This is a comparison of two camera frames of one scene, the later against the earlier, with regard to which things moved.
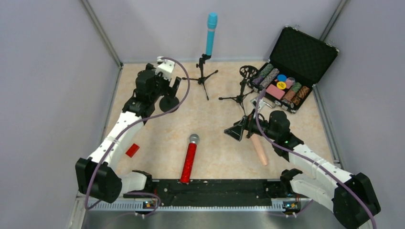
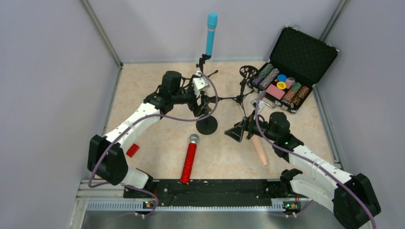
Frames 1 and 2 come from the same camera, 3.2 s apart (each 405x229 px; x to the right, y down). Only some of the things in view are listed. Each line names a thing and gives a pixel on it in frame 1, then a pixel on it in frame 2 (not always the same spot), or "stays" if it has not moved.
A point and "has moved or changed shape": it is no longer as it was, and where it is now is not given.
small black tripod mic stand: (202, 79) stays
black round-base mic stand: (167, 103) has moved or changed shape
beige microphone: (260, 150) stays
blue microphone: (212, 19) stays
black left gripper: (172, 87) -> (200, 103)
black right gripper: (248, 125) stays
